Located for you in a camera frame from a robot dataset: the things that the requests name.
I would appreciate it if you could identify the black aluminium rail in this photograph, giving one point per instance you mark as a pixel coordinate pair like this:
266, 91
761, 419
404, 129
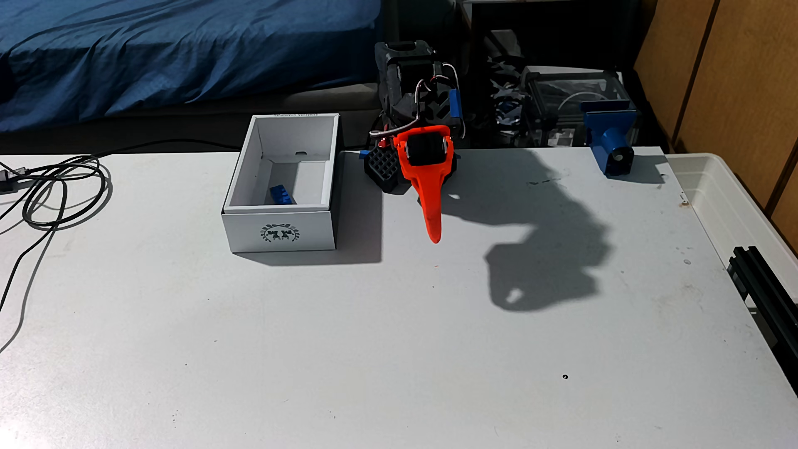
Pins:
764, 293

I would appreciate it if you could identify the white cardboard box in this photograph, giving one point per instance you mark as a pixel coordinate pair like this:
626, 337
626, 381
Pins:
280, 234

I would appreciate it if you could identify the blue bed blanket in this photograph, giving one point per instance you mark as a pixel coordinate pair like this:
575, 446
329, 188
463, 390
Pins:
156, 50

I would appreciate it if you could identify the black power plug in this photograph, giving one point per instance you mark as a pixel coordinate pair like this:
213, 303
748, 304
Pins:
7, 181

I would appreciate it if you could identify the grey bed base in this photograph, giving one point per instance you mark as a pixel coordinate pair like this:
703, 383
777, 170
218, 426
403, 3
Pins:
249, 106

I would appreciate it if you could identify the blue toy brick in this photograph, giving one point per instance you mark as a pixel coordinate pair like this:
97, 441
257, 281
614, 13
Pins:
282, 196

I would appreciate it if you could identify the white plastic bin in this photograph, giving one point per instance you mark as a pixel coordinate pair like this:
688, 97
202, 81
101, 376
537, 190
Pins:
717, 199

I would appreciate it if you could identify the wooden cabinet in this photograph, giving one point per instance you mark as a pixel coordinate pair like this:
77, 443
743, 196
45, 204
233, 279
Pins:
735, 81

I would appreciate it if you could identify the clear plastic case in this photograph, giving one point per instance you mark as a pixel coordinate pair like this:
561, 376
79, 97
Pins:
573, 87

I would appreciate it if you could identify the blue printed mount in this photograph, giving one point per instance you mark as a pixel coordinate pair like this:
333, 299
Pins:
608, 134

